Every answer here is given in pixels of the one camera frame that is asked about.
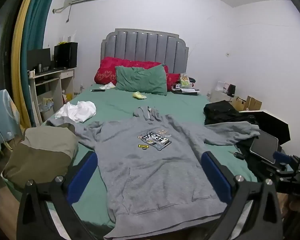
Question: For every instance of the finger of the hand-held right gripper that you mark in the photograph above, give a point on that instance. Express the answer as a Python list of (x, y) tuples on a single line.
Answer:
[(282, 157)]

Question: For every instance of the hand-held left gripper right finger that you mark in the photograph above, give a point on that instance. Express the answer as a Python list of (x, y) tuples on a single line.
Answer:
[(216, 177)]

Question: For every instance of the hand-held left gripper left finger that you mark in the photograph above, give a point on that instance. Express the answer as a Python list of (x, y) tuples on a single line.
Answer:
[(82, 180)]

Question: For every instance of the grey printed hoodie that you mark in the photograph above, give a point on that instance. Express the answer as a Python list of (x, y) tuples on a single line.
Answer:
[(152, 175)]

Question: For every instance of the black folded clothes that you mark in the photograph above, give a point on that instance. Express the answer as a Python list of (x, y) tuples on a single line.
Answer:
[(220, 112)]

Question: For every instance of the grey tablet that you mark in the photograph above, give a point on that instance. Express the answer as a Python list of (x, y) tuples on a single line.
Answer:
[(265, 146)]

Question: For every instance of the black car key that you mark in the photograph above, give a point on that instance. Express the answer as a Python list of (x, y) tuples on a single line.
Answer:
[(238, 155)]

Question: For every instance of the olive green jacket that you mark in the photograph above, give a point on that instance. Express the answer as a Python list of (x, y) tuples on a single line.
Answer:
[(42, 152)]

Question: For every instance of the brown cardboard box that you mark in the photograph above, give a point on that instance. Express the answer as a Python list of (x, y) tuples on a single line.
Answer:
[(250, 103)]

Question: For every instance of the white crumpled cloth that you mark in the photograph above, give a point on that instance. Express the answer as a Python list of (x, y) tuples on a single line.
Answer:
[(77, 111)]

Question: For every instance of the white bedside table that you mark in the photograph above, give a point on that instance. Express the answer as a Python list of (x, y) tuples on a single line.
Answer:
[(220, 97)]

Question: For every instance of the small black speaker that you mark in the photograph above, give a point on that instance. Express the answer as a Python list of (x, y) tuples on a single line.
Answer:
[(231, 90)]

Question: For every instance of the black remote control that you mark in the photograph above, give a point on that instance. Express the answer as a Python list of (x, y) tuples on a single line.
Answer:
[(98, 90)]

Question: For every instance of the white crumpled paper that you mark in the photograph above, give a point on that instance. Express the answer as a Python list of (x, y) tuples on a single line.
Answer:
[(107, 86)]

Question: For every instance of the light blue printed fabric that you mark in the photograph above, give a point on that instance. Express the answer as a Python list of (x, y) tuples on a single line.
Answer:
[(2, 120)]

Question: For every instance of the yellow green small cloth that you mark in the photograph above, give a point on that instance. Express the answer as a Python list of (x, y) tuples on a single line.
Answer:
[(139, 95)]

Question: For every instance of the beige wooden desk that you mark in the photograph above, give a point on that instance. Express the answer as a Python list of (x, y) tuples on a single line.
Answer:
[(52, 82)]

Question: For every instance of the small red pillow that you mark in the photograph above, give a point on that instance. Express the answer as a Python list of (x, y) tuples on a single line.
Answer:
[(172, 80)]

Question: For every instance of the large red pillow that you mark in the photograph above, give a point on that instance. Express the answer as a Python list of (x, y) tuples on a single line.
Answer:
[(107, 70)]

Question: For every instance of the green pillow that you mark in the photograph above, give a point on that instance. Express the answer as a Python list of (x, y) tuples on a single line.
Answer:
[(140, 80)]

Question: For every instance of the black computer tower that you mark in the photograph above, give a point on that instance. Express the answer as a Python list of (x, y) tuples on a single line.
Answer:
[(66, 55)]

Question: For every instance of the black monitor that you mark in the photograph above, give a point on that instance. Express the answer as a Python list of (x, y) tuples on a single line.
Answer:
[(38, 56)]

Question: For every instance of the teal and yellow curtain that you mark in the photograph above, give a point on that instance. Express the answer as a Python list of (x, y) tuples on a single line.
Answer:
[(30, 55)]

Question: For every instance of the grey padded headboard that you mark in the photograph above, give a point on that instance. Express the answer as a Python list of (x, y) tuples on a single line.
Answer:
[(145, 47)]

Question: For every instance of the air conditioner pipe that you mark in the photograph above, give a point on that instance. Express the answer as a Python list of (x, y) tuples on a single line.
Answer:
[(62, 7)]

